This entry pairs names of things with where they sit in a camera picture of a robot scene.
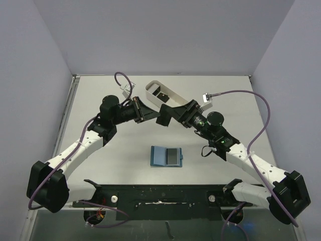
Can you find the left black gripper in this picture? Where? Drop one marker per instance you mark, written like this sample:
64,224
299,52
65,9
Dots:
142,113

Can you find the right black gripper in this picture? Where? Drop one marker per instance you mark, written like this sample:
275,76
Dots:
189,113

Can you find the black card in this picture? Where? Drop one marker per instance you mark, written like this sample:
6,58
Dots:
165,115
163,97
172,156

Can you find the blue leather card holder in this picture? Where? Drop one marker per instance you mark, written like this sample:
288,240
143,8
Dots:
166,157

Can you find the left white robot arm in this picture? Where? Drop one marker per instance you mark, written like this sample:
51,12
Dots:
48,185

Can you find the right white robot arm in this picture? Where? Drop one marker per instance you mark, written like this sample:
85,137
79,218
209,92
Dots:
283,193

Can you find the black card in tray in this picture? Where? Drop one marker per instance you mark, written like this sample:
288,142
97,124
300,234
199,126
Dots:
163,97

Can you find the white oblong tray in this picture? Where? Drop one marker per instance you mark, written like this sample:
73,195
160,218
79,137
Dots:
175,99

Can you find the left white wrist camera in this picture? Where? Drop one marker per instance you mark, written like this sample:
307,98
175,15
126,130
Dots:
127,88

